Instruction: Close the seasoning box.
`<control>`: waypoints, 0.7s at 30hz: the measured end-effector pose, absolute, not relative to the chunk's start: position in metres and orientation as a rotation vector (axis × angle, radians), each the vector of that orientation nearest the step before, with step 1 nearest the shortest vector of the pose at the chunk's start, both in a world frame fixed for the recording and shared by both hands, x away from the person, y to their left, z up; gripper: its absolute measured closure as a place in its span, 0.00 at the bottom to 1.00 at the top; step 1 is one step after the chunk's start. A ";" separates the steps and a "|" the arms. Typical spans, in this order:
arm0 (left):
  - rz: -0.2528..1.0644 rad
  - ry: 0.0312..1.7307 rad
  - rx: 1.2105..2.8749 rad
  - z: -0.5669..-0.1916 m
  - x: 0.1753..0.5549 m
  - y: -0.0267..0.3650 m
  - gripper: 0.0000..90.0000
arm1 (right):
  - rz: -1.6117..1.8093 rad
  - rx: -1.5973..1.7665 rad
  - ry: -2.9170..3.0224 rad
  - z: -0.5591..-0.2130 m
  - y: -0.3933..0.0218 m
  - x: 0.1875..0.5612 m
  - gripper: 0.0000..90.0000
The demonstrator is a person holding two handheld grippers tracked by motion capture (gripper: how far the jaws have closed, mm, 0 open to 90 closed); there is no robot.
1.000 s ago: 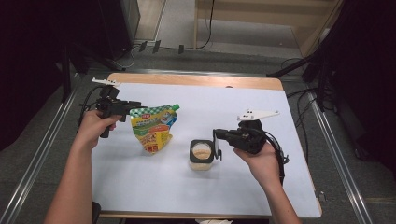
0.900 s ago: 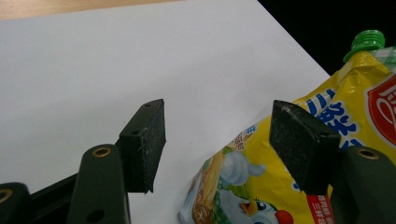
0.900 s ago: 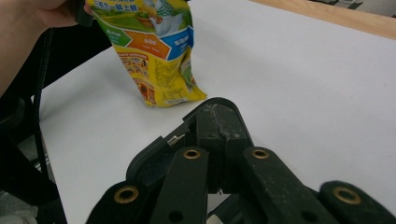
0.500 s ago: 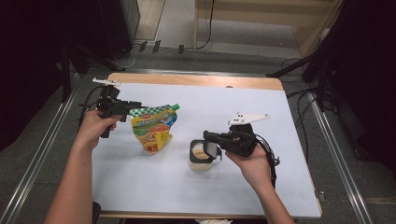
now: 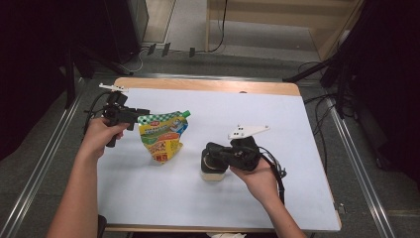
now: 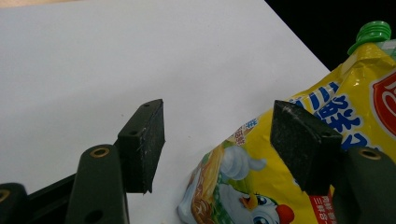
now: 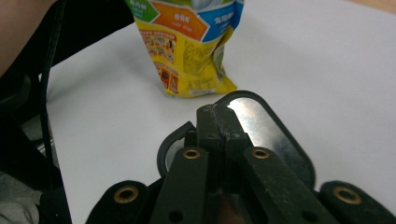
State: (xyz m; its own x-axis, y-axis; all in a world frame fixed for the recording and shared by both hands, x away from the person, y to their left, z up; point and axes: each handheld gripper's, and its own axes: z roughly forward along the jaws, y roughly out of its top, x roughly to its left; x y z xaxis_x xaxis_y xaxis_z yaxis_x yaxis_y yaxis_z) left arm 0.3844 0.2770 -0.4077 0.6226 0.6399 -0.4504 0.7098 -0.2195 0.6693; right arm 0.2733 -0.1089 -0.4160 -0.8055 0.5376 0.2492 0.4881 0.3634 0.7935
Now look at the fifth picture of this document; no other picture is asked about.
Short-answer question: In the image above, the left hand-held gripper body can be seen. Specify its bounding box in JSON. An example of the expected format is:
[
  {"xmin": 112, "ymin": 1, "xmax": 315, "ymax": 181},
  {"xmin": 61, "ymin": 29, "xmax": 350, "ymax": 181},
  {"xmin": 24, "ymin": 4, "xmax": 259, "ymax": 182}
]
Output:
[{"xmin": 98, "ymin": 82, "xmax": 137, "ymax": 149}]

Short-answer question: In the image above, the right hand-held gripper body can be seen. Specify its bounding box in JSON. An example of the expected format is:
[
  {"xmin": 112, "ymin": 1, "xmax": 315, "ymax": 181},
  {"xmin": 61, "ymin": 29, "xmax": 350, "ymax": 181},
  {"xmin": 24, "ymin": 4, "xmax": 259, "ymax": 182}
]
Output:
[{"xmin": 227, "ymin": 124, "xmax": 270, "ymax": 173}]

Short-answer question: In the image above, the clear jar with black lid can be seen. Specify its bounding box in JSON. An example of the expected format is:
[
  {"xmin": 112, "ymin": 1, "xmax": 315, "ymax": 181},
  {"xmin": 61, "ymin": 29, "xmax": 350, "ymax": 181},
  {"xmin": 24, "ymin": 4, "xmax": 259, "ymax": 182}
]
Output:
[{"xmin": 199, "ymin": 142, "xmax": 231, "ymax": 182}]

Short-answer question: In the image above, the yellow spouted pouch green cap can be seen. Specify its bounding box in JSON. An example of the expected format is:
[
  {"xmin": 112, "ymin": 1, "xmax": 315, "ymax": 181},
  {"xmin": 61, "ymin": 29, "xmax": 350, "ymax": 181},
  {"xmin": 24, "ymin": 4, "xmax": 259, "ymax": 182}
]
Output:
[{"xmin": 137, "ymin": 109, "xmax": 192, "ymax": 165}]

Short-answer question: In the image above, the person's right hand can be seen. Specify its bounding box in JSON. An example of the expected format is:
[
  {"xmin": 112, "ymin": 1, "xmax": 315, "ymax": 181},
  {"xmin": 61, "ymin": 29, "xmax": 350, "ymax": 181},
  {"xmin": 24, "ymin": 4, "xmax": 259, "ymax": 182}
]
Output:
[{"xmin": 229, "ymin": 158, "xmax": 282, "ymax": 207}]

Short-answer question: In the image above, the person's left hand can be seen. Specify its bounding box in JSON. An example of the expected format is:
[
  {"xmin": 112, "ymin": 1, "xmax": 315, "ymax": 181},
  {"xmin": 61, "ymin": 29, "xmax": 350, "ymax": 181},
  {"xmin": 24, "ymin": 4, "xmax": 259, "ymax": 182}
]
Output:
[{"xmin": 80, "ymin": 116, "xmax": 131, "ymax": 161}]

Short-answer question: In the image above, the black metal stand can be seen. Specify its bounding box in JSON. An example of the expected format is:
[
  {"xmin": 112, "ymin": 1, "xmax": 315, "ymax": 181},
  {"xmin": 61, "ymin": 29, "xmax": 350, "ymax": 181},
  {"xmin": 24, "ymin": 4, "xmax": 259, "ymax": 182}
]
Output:
[
  {"xmin": 281, "ymin": 49, "xmax": 358, "ymax": 120},
  {"xmin": 62, "ymin": 43, "xmax": 135, "ymax": 110}
]

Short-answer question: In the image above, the white paper sheet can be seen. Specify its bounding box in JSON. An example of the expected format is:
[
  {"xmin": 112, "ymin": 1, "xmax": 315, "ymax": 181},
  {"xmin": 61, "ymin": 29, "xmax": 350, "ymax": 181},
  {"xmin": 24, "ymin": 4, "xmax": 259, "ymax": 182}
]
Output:
[{"xmin": 58, "ymin": 87, "xmax": 342, "ymax": 232}]

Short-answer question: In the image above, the white cloth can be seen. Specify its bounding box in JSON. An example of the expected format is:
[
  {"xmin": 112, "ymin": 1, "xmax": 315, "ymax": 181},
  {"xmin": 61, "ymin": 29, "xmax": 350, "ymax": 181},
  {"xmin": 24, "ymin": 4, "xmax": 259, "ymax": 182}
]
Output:
[{"xmin": 207, "ymin": 232, "xmax": 248, "ymax": 238}]

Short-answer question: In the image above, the dark cabinet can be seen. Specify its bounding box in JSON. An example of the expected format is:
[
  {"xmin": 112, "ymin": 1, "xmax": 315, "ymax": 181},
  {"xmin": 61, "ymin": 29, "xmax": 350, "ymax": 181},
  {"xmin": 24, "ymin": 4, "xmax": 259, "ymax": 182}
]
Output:
[{"xmin": 104, "ymin": 0, "xmax": 151, "ymax": 64}]

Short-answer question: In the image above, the black curtain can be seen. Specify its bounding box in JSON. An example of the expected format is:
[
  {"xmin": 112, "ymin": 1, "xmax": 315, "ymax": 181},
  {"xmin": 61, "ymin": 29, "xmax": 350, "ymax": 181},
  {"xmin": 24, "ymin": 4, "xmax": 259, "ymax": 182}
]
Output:
[
  {"xmin": 325, "ymin": 0, "xmax": 420, "ymax": 184},
  {"xmin": 0, "ymin": 0, "xmax": 112, "ymax": 162}
]

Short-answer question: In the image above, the dark rounded object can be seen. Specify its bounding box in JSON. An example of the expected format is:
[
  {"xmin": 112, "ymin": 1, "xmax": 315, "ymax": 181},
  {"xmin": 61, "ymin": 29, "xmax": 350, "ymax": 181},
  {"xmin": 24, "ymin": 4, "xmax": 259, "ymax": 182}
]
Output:
[{"xmin": 97, "ymin": 214, "xmax": 108, "ymax": 238}]

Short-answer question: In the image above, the light wooden furniture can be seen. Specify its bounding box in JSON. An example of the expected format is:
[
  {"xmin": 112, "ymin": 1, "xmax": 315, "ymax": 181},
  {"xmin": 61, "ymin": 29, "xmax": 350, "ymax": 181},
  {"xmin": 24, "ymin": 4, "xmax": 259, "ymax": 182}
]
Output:
[{"xmin": 205, "ymin": 0, "xmax": 365, "ymax": 60}]

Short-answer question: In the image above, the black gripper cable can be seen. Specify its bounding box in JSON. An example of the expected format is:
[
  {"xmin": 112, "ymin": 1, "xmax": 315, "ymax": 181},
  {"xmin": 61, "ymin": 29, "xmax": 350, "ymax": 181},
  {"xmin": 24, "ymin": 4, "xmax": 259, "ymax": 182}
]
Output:
[
  {"xmin": 257, "ymin": 147, "xmax": 287, "ymax": 204},
  {"xmin": 82, "ymin": 92, "xmax": 112, "ymax": 134}
]

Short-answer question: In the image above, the white floor cable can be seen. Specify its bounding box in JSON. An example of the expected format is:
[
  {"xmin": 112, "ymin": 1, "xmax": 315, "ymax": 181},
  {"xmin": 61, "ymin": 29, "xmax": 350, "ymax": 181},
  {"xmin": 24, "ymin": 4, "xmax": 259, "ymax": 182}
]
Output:
[{"xmin": 117, "ymin": 48, "xmax": 148, "ymax": 74}]

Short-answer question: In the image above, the metal floor rail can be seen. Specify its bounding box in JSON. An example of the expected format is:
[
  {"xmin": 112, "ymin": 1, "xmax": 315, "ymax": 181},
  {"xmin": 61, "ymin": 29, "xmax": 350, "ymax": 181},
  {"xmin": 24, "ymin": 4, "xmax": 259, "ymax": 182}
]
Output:
[
  {"xmin": 92, "ymin": 72, "xmax": 285, "ymax": 82},
  {"xmin": 0, "ymin": 77, "xmax": 88, "ymax": 238},
  {"xmin": 321, "ymin": 82, "xmax": 397, "ymax": 238}
]

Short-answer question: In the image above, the black floor cable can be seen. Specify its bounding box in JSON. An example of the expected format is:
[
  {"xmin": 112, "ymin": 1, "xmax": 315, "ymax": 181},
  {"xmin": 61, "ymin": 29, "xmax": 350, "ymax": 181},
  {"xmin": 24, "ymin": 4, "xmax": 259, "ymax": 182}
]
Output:
[{"xmin": 303, "ymin": 93, "xmax": 341, "ymax": 165}]

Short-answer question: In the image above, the thin black hanging cable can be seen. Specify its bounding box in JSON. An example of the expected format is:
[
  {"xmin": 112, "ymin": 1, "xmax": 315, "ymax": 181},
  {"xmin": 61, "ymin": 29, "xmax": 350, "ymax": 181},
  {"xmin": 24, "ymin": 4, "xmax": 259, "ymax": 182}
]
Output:
[{"xmin": 194, "ymin": 0, "xmax": 230, "ymax": 54}]

